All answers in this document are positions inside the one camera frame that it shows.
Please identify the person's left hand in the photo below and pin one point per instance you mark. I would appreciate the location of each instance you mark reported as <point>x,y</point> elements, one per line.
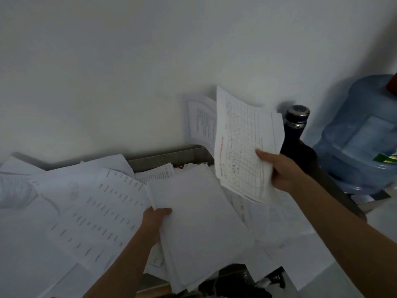
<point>151,222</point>

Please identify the person's right hand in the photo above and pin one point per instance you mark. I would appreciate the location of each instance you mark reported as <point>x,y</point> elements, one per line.
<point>287,175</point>

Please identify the person's right thumb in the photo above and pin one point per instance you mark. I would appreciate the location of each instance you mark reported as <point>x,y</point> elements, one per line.
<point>266,157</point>

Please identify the person's left thumb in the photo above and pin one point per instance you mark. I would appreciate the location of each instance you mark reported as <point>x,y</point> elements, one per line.
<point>163,212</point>

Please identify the printed table sheet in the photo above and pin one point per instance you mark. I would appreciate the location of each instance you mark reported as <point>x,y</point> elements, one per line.
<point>245,142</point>

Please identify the stack of white sheets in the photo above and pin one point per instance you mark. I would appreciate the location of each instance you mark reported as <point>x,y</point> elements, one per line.
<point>201,220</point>

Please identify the person's left forearm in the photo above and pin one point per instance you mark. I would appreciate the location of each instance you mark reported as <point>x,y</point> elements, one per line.
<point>124,270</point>

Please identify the person's right forearm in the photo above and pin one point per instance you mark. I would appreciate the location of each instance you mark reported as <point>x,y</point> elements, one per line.
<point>347,242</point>

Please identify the black insulated bottle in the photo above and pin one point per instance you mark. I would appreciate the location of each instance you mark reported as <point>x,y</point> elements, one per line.
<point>296,136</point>

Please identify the grey cardboard box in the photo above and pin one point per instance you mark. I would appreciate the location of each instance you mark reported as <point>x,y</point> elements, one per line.
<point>167,156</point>

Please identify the white sheet with text lines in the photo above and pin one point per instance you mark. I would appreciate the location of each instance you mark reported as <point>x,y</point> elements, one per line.
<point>99,214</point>

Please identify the printed paper leaning upright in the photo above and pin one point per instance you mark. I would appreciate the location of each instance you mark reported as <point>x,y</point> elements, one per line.
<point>201,124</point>

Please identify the blue water jug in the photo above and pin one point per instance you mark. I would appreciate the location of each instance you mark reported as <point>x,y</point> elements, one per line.
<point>356,145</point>

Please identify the black bag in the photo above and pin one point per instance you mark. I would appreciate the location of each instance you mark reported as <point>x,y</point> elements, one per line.
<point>235,283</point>

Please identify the pile of loose white papers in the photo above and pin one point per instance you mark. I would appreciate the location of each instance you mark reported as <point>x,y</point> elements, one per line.
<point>37,245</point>

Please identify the white sheet with pencil sketch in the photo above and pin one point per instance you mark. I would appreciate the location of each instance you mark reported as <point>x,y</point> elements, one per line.
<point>21,192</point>

